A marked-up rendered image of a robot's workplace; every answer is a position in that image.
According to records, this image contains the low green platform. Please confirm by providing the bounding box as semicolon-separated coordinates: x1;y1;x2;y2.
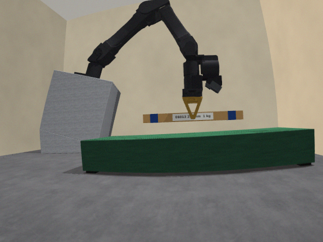
80;127;315;173

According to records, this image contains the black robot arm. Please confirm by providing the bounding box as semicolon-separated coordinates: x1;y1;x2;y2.
74;0;222;94

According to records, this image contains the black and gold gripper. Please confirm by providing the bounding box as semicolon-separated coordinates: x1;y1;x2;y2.
182;74;202;119

